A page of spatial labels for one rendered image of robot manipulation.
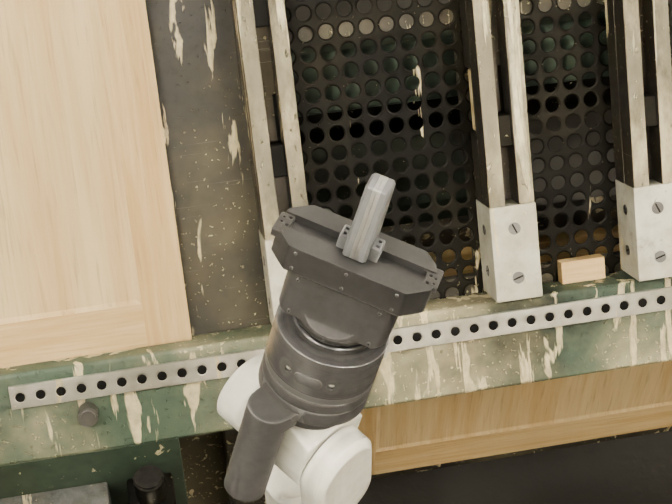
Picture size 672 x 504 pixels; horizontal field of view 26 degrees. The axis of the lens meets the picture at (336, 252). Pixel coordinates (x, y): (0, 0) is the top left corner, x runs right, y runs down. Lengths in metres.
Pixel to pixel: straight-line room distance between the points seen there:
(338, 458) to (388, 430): 1.28
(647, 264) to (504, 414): 0.61
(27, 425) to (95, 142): 0.37
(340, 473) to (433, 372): 0.77
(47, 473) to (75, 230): 0.32
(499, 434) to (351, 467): 1.35
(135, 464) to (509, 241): 0.56
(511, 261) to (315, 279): 0.85
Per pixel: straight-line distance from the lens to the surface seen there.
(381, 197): 1.01
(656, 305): 1.97
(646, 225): 1.92
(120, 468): 1.94
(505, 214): 1.86
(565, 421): 2.52
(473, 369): 1.92
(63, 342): 1.88
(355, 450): 1.15
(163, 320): 1.88
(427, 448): 2.49
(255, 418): 1.10
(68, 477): 1.94
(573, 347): 1.95
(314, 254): 1.03
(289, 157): 1.79
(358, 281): 1.03
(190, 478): 2.47
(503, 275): 1.87
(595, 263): 1.97
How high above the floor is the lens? 2.37
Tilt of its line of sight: 49 degrees down
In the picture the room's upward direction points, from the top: straight up
